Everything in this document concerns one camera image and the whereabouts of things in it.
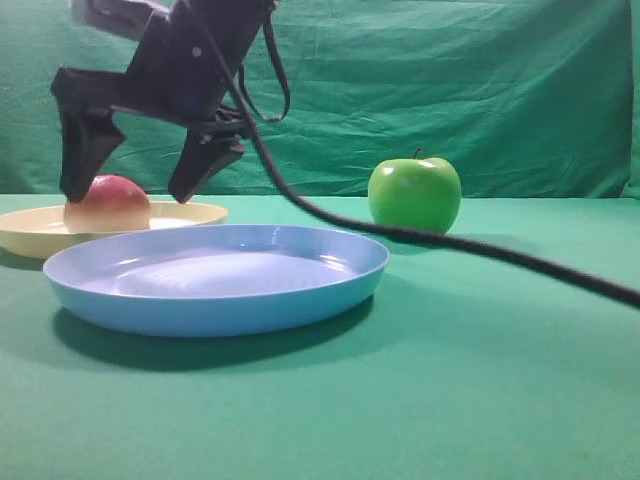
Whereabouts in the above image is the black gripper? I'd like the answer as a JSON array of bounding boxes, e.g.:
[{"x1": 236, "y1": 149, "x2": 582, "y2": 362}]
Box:
[{"x1": 51, "y1": 1, "x2": 275, "y2": 204}]

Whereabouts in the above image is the round reddish yellow bread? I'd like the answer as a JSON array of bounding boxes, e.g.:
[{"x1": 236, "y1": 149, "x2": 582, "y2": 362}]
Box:
[{"x1": 63, "y1": 175, "x2": 152, "y2": 233}]

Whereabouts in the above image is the yellow plastic plate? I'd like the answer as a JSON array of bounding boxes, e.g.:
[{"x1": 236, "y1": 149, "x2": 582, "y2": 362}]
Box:
[{"x1": 1, "y1": 201, "x2": 229, "y2": 259}]

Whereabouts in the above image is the blue plastic plate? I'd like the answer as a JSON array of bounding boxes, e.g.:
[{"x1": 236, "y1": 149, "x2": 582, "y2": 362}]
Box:
[{"x1": 43, "y1": 224, "x2": 390, "y2": 338}]

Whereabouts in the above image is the green apple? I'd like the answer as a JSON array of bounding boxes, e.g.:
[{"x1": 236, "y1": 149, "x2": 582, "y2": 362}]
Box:
[{"x1": 367, "y1": 147, "x2": 462, "y2": 234}]

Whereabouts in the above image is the green table cloth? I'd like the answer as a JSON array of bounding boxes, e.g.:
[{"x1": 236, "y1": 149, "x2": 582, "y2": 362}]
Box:
[{"x1": 0, "y1": 193, "x2": 640, "y2": 480}]

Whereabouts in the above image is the thin black looped cable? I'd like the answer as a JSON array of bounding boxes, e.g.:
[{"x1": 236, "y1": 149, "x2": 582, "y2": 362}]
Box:
[{"x1": 236, "y1": 4, "x2": 292, "y2": 123}]

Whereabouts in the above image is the thick black cable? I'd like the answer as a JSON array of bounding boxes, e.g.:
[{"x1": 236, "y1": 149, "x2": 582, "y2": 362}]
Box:
[{"x1": 192, "y1": 14, "x2": 640, "y2": 310}]

